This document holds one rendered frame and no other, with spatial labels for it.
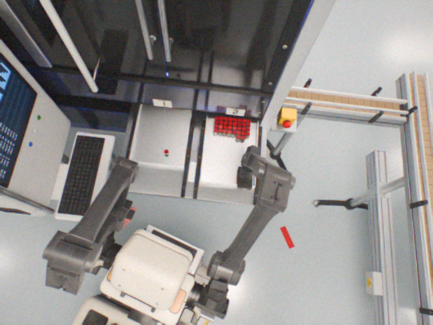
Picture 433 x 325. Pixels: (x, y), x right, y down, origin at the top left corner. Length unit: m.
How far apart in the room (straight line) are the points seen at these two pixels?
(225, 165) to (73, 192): 0.74
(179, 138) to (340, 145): 1.55
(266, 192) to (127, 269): 0.45
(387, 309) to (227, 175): 1.14
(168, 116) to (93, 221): 0.92
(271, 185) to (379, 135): 2.17
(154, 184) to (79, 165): 0.39
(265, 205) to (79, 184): 1.05
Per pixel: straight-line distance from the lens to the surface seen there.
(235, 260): 1.05
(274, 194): 0.88
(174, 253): 1.04
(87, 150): 1.75
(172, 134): 1.63
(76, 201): 1.67
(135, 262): 1.00
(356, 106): 1.78
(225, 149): 1.60
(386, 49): 3.47
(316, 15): 1.05
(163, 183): 1.55
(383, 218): 2.13
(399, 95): 2.06
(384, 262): 2.11
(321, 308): 2.53
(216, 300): 1.15
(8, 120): 1.37
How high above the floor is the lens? 2.37
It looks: 71 degrees down
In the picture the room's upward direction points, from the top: 10 degrees clockwise
